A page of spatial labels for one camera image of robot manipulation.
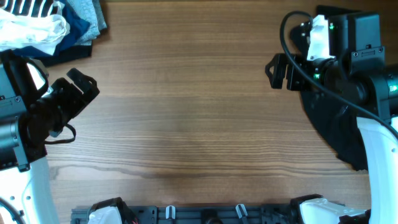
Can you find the blue shirt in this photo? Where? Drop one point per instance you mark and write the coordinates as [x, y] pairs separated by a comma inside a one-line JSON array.
[[78, 27]]

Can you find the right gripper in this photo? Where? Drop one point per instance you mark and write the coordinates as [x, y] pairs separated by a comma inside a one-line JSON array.
[[294, 82]]

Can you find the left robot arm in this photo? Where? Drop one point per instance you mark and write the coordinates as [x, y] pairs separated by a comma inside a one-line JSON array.
[[31, 111]]

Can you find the black garment with logo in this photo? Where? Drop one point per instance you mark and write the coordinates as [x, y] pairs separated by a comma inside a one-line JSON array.
[[333, 120]]

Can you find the light grey folded garment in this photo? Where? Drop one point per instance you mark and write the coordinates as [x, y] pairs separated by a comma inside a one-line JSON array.
[[90, 11]]

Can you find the black folded garment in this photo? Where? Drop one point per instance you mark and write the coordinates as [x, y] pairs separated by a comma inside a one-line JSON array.
[[68, 55]]

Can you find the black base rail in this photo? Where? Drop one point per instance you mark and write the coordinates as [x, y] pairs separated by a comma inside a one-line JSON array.
[[264, 214]]

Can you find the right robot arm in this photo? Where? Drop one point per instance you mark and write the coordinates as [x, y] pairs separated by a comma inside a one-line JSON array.
[[349, 94]]

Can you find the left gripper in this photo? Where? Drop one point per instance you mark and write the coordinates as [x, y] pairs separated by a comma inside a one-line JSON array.
[[80, 99]]

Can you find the white t-shirt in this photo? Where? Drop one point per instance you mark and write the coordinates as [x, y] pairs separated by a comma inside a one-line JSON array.
[[37, 24]]

